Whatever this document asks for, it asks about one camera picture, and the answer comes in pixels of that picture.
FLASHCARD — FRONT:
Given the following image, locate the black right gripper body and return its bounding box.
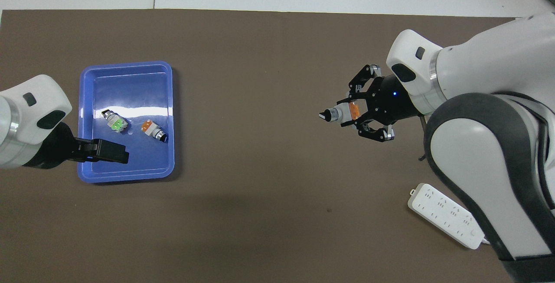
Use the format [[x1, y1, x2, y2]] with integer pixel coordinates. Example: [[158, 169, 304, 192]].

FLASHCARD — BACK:
[[366, 74, 424, 125]]

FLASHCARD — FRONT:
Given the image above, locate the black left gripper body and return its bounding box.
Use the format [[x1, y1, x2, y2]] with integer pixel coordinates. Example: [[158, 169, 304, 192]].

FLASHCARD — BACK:
[[22, 122, 78, 170]]

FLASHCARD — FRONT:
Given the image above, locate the orange switch with black knob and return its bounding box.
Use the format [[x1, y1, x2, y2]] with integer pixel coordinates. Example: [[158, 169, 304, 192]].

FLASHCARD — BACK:
[[319, 102, 360, 123]]

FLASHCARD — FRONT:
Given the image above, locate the blue plastic tray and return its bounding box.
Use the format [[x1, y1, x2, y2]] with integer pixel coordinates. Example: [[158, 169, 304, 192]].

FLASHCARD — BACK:
[[77, 61, 175, 184]]

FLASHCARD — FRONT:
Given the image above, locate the white power strip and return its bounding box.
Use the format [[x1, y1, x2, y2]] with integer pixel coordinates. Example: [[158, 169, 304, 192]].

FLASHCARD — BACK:
[[408, 183, 486, 250]]

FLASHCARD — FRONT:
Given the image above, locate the brown table mat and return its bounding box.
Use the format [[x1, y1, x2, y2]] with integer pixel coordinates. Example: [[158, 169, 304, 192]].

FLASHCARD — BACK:
[[0, 9, 516, 283]]

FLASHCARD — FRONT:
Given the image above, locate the green push button switch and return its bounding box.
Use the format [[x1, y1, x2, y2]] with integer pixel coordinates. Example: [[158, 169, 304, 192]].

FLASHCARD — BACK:
[[101, 109, 129, 134]]

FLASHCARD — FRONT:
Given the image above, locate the orange push button switch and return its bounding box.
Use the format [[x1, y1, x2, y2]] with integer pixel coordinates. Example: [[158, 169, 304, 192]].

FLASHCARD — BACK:
[[140, 120, 169, 143]]

